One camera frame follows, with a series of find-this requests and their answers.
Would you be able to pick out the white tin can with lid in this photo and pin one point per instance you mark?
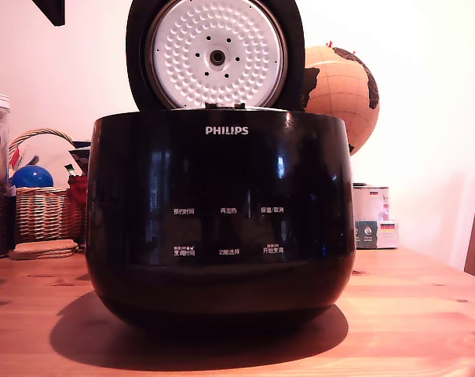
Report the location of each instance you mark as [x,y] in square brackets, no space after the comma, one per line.
[372,202]

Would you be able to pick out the black white dotted paper cone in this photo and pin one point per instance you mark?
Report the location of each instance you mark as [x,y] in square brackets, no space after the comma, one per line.
[81,157]

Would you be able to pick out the cork globe on stand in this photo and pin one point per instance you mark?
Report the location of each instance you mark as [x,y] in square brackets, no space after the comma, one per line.
[343,94]

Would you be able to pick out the stack of cork coasters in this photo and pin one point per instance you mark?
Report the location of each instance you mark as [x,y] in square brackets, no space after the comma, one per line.
[44,249]

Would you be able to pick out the black rice cooker lid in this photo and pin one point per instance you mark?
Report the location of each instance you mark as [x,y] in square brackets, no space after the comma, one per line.
[217,55]

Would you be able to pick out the blue ball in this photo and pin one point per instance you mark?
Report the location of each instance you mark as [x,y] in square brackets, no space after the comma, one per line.
[32,177]

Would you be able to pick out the black Philips rice cooker body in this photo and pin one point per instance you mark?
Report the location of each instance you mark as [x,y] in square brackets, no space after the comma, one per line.
[221,176]

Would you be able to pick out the red knitted pouch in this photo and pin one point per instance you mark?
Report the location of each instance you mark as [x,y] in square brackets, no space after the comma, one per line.
[78,190]

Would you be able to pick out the white box with labels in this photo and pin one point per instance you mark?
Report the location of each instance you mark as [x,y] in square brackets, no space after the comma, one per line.
[378,235]

